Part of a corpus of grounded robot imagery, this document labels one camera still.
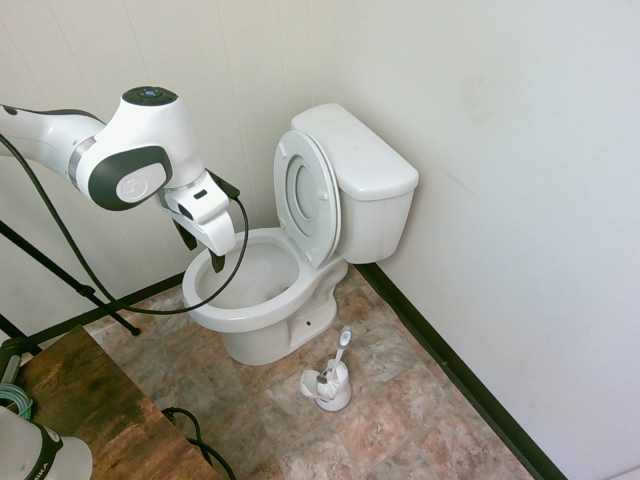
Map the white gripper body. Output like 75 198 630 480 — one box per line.
159 171 237 257

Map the white toilet brush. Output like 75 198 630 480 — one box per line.
314 325 353 396

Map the white toilet bowl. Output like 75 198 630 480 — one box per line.
181 227 350 366

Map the white toilet seat cover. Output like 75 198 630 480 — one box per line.
287 132 344 269

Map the white toilet tank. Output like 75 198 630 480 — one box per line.
335 164 419 265

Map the black baseboard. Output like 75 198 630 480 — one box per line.
354 262 571 480
19 271 190 351

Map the black tripod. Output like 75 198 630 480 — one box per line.
0 218 142 357

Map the white tank lid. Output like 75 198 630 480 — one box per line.
290 103 420 202

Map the white brush holder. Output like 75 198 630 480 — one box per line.
299 363 354 413

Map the brown wooden table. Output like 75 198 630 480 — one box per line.
14 323 224 480

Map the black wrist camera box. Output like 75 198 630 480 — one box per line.
206 168 241 202

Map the black camera cable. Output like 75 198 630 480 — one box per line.
0 133 250 316

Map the white toilet seat ring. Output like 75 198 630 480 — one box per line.
273 130 343 269

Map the black floor cable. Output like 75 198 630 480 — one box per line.
160 407 237 480

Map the dark green post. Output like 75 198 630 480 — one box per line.
0 337 24 389

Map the green coiled cable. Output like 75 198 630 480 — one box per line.
0 382 35 424

